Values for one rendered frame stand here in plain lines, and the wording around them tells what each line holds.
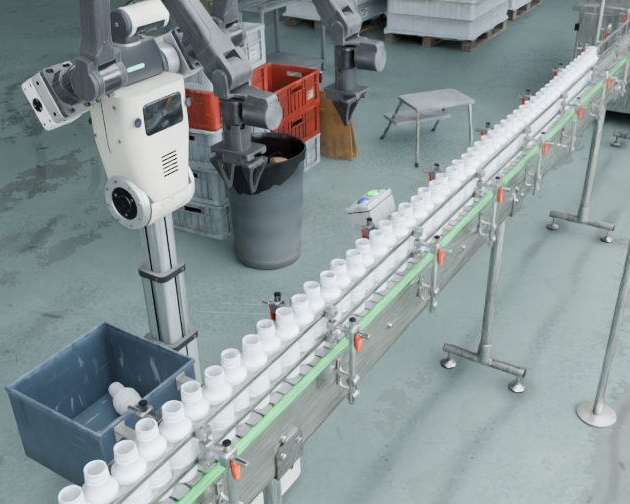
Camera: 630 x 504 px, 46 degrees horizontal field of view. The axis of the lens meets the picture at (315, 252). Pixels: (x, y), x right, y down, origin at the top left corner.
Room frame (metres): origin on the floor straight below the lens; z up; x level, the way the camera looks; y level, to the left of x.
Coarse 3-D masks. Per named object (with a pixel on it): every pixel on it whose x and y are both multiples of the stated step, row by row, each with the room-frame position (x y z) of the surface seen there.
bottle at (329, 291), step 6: (324, 276) 1.48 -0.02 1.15; (330, 276) 1.49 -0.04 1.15; (324, 282) 1.46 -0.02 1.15; (330, 282) 1.45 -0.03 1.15; (336, 282) 1.47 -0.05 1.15; (324, 288) 1.45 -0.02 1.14; (330, 288) 1.45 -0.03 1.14; (336, 288) 1.46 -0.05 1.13; (324, 294) 1.45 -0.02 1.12; (330, 294) 1.45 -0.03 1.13; (336, 294) 1.45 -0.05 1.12; (324, 300) 1.44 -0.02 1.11; (330, 300) 1.44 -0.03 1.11; (336, 306) 1.45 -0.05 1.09; (336, 318) 1.45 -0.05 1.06; (336, 330) 1.45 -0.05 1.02
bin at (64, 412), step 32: (64, 352) 1.49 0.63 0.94; (96, 352) 1.57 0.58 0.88; (128, 352) 1.57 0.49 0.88; (160, 352) 1.50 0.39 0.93; (32, 384) 1.41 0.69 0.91; (64, 384) 1.48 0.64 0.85; (96, 384) 1.56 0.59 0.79; (128, 384) 1.58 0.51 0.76; (160, 384) 1.35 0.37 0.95; (32, 416) 1.31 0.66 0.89; (64, 416) 1.25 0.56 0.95; (96, 416) 1.49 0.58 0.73; (128, 416) 1.26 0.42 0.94; (32, 448) 1.33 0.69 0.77; (64, 448) 1.26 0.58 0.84; (96, 448) 1.20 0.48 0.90
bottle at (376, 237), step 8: (376, 232) 1.68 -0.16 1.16; (376, 240) 1.65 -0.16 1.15; (376, 248) 1.65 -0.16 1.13; (384, 248) 1.66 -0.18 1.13; (376, 256) 1.64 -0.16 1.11; (384, 264) 1.65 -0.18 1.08; (376, 272) 1.64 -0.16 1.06; (384, 272) 1.65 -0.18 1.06; (376, 280) 1.64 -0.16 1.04; (384, 288) 1.65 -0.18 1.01
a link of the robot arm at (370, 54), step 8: (336, 24) 1.80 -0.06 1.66; (336, 32) 1.80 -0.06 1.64; (344, 32) 1.80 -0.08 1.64; (336, 40) 1.80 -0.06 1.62; (344, 40) 1.80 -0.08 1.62; (352, 40) 1.81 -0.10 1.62; (360, 40) 1.81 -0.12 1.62; (368, 40) 1.81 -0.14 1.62; (376, 40) 1.81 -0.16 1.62; (360, 48) 1.79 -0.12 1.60; (368, 48) 1.78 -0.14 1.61; (376, 48) 1.77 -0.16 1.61; (360, 56) 1.79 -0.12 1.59; (368, 56) 1.77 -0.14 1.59; (376, 56) 1.77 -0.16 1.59; (384, 56) 1.80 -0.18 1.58; (360, 64) 1.78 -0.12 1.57; (368, 64) 1.77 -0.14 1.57; (376, 64) 1.77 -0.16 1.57; (384, 64) 1.80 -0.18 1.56
